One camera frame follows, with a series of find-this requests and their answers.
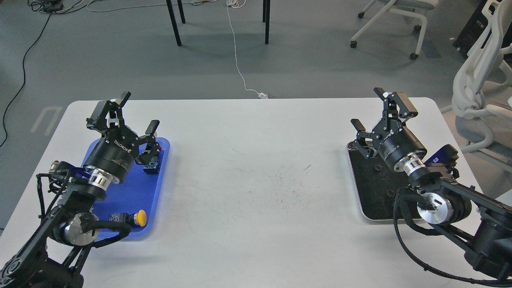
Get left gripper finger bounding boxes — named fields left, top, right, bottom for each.
left=135, top=120, right=160, bottom=165
left=86, top=92, right=131, bottom=134

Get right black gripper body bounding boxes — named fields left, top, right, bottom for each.
left=373, top=126, right=427, bottom=172

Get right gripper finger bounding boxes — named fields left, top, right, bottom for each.
left=351, top=119, right=378, bottom=159
left=374, top=88, right=418, bottom=132

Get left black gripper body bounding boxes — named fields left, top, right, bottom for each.
left=83, top=126, right=146, bottom=184

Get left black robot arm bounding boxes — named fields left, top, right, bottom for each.
left=1, top=92, right=160, bottom=288

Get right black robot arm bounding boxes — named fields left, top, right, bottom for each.
left=349, top=87, right=512, bottom=288

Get metal tray with black mat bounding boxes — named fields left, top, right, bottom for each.
left=347, top=142, right=409, bottom=221

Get blue plastic tray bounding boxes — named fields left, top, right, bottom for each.
left=92, top=137, right=171, bottom=241

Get white office chair right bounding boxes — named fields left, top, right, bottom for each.
left=441, top=0, right=511, bottom=157

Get white office chair background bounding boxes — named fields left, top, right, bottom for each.
left=350, top=0, right=435, bottom=60

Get black table legs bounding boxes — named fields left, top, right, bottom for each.
left=165, top=0, right=271, bottom=47

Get red push button switch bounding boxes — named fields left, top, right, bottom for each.
left=143, top=147, right=161, bottom=175

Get yellow push button switch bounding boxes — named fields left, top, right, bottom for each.
left=108, top=209, right=148, bottom=231

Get black cable on floor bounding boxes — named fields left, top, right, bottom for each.
left=0, top=0, right=64, bottom=148

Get white cable on floor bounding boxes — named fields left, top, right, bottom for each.
left=86, top=0, right=268, bottom=99

